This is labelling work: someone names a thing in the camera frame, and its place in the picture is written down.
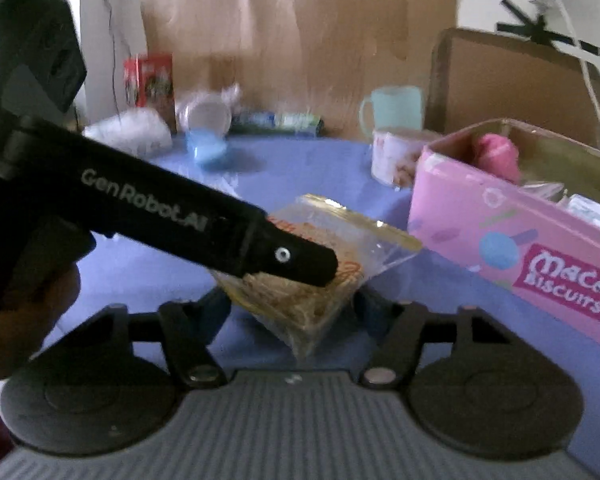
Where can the clear bag of snacks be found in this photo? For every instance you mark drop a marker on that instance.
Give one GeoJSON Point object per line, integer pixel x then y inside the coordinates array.
{"type": "Point", "coordinates": [360, 240]}

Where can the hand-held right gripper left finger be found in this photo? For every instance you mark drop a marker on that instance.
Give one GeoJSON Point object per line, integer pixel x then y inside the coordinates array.
{"type": "Point", "coordinates": [220, 310]}

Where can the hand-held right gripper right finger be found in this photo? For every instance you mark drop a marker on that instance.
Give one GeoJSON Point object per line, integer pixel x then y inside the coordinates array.
{"type": "Point", "coordinates": [367, 310]}

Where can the mint green plastic cup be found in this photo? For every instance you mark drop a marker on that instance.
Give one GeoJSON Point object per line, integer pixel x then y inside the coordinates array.
{"type": "Point", "coordinates": [397, 107]}

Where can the red carton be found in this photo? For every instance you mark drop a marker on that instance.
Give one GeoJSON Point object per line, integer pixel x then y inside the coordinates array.
{"type": "Point", "coordinates": [152, 80]}

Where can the brown cardboard sheet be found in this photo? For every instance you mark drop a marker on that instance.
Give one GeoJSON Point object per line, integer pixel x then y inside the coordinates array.
{"type": "Point", "coordinates": [305, 35]}

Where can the black tape cross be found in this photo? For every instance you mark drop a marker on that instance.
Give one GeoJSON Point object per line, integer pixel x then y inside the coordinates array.
{"type": "Point", "coordinates": [534, 30]}

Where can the pink biscuit tin box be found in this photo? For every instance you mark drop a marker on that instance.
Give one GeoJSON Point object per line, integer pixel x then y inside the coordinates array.
{"type": "Point", "coordinates": [459, 220]}

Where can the pink soft ball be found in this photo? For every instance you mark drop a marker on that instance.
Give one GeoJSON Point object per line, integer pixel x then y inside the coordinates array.
{"type": "Point", "coordinates": [497, 155]}

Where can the brown chair backrest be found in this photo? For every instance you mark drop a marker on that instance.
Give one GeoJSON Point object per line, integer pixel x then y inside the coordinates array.
{"type": "Point", "coordinates": [504, 80]}

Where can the clear plastic container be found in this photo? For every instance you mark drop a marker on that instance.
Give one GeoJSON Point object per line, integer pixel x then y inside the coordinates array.
{"type": "Point", "coordinates": [207, 115]}

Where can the white crumpled plastic bag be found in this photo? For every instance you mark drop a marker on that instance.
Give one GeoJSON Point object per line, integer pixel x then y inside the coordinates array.
{"type": "Point", "coordinates": [130, 132]}

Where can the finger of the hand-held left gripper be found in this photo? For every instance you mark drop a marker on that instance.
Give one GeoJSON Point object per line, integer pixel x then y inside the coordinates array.
{"type": "Point", "coordinates": [300, 260]}

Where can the green blue wrapped packet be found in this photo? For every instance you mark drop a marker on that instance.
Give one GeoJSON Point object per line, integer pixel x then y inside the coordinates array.
{"type": "Point", "coordinates": [280, 122]}

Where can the clear plastic wrapper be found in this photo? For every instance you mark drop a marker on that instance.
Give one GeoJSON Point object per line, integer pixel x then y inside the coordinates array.
{"type": "Point", "coordinates": [544, 190]}

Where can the person's left hand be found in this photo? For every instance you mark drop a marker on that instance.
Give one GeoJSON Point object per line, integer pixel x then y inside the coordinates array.
{"type": "Point", "coordinates": [25, 330]}

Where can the blue tablecloth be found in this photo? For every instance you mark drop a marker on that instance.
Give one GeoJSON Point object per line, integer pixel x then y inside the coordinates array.
{"type": "Point", "coordinates": [305, 170]}

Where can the white floral print mug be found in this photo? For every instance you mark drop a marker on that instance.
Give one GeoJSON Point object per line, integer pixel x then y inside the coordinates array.
{"type": "Point", "coordinates": [392, 157]}

